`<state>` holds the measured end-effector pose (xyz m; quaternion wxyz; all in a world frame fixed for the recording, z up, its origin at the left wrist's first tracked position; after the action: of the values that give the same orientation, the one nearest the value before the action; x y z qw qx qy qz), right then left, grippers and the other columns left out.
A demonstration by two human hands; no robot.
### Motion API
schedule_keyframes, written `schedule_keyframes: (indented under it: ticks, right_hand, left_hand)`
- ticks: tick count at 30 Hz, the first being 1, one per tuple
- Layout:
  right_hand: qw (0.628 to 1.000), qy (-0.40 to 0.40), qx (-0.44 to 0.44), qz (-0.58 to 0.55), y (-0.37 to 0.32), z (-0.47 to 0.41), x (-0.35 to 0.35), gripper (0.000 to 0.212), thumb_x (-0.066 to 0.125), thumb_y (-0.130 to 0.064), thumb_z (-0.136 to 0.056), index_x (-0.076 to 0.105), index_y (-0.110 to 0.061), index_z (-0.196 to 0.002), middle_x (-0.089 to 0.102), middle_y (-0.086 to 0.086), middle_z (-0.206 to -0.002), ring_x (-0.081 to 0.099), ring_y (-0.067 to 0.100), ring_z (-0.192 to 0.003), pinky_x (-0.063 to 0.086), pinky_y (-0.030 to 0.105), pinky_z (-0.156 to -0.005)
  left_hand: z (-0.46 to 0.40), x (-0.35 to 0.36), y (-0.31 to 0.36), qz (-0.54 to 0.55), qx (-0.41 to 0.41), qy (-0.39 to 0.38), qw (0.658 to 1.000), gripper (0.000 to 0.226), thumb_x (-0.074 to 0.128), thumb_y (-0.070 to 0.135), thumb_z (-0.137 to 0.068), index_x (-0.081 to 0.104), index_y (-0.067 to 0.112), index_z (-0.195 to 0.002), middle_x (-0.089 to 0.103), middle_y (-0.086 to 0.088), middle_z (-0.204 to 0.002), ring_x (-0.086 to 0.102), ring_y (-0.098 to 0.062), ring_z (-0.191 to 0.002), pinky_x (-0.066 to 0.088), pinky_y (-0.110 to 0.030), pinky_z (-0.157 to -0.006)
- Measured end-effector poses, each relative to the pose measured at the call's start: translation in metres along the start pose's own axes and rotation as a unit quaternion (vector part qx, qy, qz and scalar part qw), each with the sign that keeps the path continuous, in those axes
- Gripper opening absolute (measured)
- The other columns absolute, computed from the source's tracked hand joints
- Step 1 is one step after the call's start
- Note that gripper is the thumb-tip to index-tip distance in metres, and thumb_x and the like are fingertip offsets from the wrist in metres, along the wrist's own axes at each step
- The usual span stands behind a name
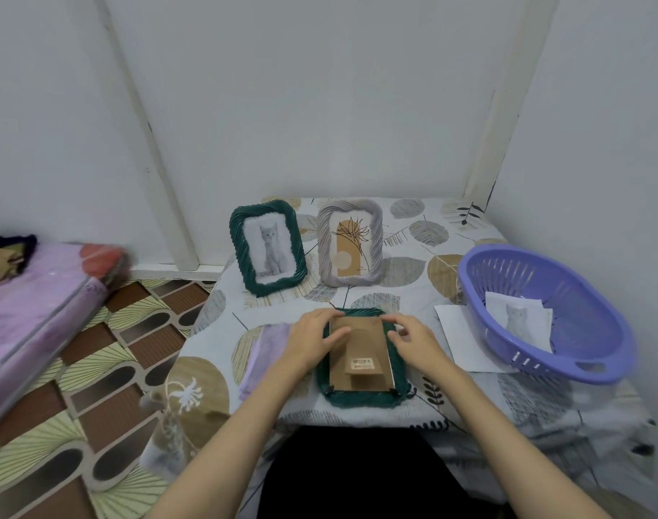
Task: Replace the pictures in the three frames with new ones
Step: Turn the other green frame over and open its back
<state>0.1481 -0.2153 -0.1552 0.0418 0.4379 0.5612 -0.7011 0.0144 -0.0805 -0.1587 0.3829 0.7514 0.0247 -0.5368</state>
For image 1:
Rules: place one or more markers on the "person's left hand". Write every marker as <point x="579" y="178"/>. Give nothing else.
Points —
<point x="310" y="343"/>

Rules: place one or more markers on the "person's right hand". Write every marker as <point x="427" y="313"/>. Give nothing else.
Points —
<point x="423" y="348"/>

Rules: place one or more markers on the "white paper black line drawing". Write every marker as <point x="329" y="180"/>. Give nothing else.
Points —
<point x="458" y="340"/>

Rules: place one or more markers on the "purple cloth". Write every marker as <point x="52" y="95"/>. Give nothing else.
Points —
<point x="264" y="351"/>

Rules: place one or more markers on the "brown cardboard frame backing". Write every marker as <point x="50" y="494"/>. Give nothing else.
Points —
<point x="364" y="345"/>

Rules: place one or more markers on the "white paper grey drawing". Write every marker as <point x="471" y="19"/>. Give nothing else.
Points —
<point x="518" y="318"/>
<point x="269" y="248"/>

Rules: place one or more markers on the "person's left forearm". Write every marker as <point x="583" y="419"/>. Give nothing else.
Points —
<point x="226" y="459"/>

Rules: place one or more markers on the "person's right forearm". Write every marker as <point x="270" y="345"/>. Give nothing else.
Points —
<point x="512" y="454"/>

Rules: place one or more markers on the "leaf patterned tablecloth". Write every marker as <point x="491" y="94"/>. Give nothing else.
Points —
<point x="415" y="264"/>

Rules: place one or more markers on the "black trousers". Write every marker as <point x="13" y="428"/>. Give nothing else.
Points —
<point x="361" y="481"/>

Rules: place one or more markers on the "purple plastic basket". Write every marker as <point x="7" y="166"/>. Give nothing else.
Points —
<point x="588" y="324"/>

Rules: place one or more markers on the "purple mattress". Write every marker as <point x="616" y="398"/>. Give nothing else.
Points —
<point x="31" y="313"/>

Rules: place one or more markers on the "pile of brown clothes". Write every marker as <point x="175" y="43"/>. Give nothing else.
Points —
<point x="1" y="262"/>

